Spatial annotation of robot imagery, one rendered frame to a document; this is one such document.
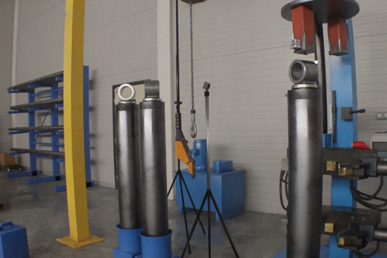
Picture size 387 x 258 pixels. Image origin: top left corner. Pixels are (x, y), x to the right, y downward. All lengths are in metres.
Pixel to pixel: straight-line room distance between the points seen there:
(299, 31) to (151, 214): 1.80
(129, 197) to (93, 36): 5.53
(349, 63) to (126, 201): 2.19
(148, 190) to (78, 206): 1.27
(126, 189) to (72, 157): 0.96
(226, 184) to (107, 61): 4.09
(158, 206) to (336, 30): 1.95
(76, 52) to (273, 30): 2.69
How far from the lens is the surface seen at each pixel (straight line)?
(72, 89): 3.83
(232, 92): 5.25
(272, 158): 4.93
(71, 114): 3.80
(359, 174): 2.38
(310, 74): 2.11
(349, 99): 2.86
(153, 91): 2.84
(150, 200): 2.86
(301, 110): 2.04
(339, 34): 2.67
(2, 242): 3.41
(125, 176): 3.06
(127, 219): 3.14
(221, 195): 4.56
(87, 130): 7.54
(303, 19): 2.40
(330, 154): 2.69
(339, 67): 2.91
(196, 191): 4.80
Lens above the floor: 1.27
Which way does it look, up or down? 1 degrees down
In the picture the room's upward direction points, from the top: 1 degrees counter-clockwise
